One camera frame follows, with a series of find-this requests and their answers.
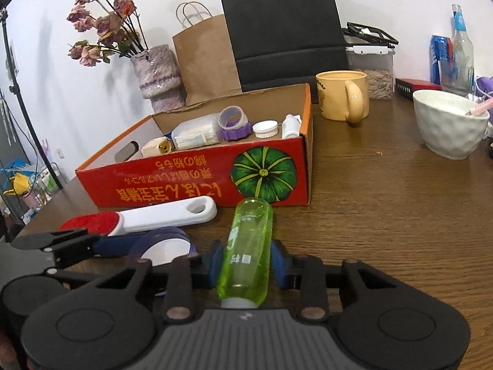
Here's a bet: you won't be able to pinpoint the purple knitted vase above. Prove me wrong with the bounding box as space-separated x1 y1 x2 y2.
130 44 187 114

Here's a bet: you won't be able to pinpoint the yellow figurine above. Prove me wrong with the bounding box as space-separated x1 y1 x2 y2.
3 173 33 203

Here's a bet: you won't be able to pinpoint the red and white lint brush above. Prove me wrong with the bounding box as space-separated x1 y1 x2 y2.
59 196 218 239

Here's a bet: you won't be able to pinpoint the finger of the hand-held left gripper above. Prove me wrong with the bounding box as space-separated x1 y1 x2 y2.
11 228 90 252
50 234 133 269

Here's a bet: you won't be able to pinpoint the clear glass bottle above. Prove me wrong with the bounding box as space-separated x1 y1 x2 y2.
441 4 476 97

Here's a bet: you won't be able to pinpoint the white ceramic bowl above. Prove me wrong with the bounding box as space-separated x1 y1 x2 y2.
413 89 491 160

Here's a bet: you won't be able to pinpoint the dried pink flowers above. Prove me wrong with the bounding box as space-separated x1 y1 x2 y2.
66 0 149 68

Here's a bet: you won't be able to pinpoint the green translucent bottle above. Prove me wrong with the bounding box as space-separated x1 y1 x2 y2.
216 197 274 310

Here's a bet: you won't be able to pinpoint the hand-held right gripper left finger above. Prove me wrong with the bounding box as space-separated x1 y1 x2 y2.
96 240 225 323

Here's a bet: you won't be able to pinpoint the red and black box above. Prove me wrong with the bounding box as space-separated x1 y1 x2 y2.
395 78 443 103

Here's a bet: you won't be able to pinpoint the purple plastic item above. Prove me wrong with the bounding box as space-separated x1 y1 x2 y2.
475 75 493 103

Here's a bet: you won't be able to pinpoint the black paper bag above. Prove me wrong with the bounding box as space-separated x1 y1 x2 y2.
219 0 349 105

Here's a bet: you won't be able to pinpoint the brown paper bag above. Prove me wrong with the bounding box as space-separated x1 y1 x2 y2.
171 2 242 106

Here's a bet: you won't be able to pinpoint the translucent plastic container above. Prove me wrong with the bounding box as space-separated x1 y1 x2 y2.
170 113 225 151

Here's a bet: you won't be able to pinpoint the small white bottle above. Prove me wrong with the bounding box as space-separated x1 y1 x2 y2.
281 113 302 139

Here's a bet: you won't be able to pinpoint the beige cube with gold trim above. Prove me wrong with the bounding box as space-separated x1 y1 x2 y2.
141 138 175 158

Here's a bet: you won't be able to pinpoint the yellow mug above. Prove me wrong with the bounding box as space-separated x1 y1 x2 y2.
315 70 370 124

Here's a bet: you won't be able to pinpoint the black tripod stand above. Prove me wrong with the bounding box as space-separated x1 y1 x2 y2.
0 0 56 201

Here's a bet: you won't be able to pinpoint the purple lid with clear dome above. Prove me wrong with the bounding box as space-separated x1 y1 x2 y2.
218 105 253 141

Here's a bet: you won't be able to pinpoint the blue drink can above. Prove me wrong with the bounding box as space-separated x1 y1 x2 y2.
429 35 454 85

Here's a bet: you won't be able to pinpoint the pink spoon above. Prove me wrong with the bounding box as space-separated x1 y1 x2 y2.
464 100 493 117

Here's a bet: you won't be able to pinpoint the shelf with small items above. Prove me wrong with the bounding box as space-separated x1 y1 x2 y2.
0 158 66 220

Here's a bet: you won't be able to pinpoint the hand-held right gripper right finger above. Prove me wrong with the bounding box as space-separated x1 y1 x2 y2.
270 240 398 322

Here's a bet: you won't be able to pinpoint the clear storage container black lid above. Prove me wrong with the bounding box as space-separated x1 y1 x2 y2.
341 22 399 101

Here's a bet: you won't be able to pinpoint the blue tape roll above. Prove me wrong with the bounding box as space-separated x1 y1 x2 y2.
125 227 196 267

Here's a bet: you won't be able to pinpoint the red cardboard box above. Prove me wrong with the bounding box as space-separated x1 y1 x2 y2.
75 83 314 208

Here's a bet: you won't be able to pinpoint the white round cap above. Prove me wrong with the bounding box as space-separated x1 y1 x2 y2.
252 120 280 139

